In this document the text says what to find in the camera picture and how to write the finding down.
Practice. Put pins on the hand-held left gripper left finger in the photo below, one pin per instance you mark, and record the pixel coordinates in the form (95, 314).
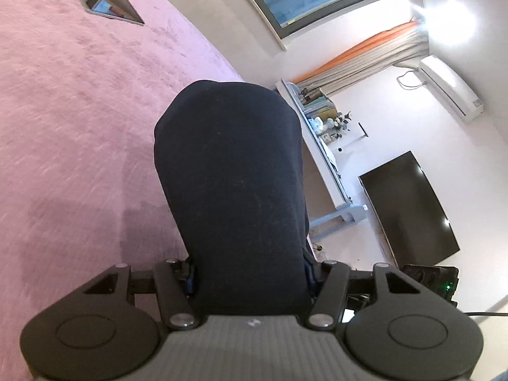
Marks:
(170, 289)

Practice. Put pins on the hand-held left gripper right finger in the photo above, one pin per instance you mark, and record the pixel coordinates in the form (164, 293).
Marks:
(331, 289)

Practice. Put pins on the navy jacket with white stripes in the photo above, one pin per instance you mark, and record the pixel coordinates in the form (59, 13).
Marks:
(234, 190)

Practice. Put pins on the black box with green light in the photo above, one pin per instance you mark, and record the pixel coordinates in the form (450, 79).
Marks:
(432, 278)

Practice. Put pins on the black flat television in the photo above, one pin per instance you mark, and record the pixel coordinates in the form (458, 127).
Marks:
(408, 210)

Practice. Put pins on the small dark flower bunch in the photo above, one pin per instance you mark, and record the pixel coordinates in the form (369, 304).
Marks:
(343, 121)

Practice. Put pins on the row of books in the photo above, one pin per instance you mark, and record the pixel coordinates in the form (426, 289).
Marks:
(319, 103)

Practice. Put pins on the pink quilted bed cover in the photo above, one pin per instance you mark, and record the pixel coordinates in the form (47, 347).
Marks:
(71, 127)

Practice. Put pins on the white air conditioner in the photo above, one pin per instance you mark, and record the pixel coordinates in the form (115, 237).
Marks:
(450, 87)

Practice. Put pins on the orange and grey curtain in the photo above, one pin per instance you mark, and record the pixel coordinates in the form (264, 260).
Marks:
(377, 53)

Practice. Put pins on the grey tablet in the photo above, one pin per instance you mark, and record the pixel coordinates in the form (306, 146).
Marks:
(109, 4)

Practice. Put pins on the bright ceiling lamp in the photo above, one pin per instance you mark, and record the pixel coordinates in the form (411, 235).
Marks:
(446, 12)

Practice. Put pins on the long white wall desk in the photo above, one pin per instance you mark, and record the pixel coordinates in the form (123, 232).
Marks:
(333, 182)

